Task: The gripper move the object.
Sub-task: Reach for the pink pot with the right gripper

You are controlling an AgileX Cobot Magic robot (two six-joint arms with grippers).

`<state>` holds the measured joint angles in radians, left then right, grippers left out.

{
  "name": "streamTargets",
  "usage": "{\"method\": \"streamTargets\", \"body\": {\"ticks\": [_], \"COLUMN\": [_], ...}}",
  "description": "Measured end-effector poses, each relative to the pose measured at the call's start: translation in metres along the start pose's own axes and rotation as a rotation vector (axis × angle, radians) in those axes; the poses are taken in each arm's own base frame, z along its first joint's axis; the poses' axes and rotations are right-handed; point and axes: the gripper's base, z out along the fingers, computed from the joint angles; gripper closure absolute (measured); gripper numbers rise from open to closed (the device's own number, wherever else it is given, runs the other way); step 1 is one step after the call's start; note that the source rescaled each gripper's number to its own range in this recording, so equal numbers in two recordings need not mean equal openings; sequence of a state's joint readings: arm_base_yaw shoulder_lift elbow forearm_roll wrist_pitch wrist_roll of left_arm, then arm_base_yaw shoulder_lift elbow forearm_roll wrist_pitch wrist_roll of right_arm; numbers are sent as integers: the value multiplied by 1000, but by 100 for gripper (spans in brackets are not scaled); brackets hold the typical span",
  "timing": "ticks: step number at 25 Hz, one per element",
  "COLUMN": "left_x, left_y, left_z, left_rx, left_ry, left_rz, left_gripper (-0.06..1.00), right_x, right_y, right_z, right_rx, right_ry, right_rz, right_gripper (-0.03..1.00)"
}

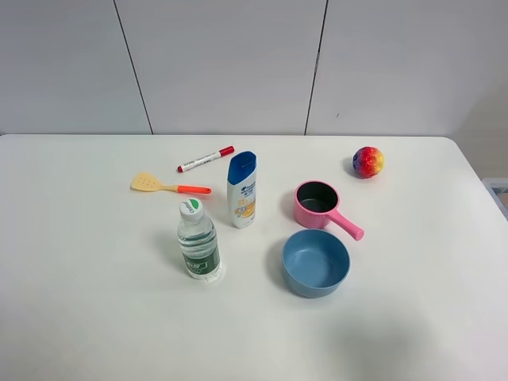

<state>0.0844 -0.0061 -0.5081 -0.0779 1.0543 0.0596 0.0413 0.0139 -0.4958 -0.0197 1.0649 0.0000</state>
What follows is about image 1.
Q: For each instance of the white blue shampoo bottle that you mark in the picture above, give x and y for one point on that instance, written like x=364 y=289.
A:
x=241 y=189

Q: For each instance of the blue bowl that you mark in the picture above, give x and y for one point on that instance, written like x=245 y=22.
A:
x=314 y=263

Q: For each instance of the rainbow coloured ball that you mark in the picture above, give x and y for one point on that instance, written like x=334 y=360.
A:
x=368 y=162

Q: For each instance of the red white marker pen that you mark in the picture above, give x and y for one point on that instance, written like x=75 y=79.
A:
x=205 y=159

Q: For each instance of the clear water bottle green label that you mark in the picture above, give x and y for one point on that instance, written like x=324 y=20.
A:
x=198 y=241

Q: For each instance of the pink saucepan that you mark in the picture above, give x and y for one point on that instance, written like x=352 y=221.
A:
x=316 y=205

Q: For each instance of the yellow spatula orange handle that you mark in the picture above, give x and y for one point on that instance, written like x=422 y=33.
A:
x=149 y=183

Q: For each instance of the clear plastic storage box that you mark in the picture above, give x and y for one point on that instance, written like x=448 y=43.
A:
x=497 y=188

